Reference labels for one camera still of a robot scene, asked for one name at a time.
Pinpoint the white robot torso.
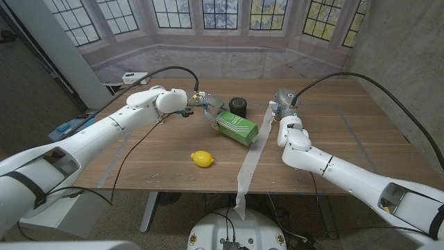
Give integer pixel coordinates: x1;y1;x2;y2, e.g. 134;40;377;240
186;207;288;250

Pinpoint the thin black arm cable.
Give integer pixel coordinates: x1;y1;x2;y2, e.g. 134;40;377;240
43;114;173;206
308;172;433;240

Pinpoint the metal table leg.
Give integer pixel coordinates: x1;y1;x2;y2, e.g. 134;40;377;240
139;192;159;234
315;194;338;240

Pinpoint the white power strip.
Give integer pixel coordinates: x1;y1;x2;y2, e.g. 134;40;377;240
121;72;151;85

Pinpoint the green cardboard box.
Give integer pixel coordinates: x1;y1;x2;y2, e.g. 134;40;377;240
215;110;259;147

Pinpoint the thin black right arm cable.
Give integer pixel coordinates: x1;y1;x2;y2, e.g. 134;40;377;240
308;172;433;240

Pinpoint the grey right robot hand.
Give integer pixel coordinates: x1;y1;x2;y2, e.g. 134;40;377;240
269;87;302;121

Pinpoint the yellow lemon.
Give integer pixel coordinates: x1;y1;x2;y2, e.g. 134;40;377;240
190;150;215;168

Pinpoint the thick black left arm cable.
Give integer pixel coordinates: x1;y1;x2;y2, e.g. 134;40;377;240
60;65;200;140

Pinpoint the printed window backdrop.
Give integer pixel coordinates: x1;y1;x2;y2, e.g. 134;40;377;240
41;0;372;80

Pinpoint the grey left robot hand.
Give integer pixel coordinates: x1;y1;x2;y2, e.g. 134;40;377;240
187;90;230;132

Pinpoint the black cup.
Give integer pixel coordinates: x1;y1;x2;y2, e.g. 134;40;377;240
228;97;248;119

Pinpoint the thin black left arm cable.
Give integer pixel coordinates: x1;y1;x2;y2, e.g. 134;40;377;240
43;114;173;206

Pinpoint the white pillar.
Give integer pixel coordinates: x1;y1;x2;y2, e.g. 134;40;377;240
5;0;114;101

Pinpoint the white cabinet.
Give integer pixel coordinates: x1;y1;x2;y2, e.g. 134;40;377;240
20;190;115;240

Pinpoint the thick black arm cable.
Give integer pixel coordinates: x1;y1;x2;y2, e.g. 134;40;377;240
290;72;444;171
60;65;200;140

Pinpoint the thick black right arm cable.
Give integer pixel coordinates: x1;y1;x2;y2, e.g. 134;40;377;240
290;72;444;171

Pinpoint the white gauze bandage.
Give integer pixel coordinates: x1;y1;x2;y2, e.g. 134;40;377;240
232;103;278;220

